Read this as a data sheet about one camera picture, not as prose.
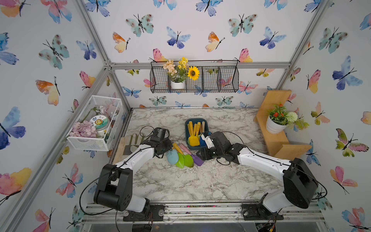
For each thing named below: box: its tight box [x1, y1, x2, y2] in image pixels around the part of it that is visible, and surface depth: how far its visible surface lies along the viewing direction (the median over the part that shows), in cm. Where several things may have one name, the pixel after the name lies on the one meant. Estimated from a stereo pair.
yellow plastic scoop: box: [188, 120, 200, 147], surface depth 103 cm
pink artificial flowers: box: [69, 120, 98, 138], surface depth 61 cm
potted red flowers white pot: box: [265, 102, 310, 135], surface depth 88 cm
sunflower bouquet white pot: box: [162, 57, 200, 90], surface depth 86 cm
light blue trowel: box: [166, 148, 179, 165], surface depth 88 cm
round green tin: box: [89, 115, 110, 131], surface depth 67 cm
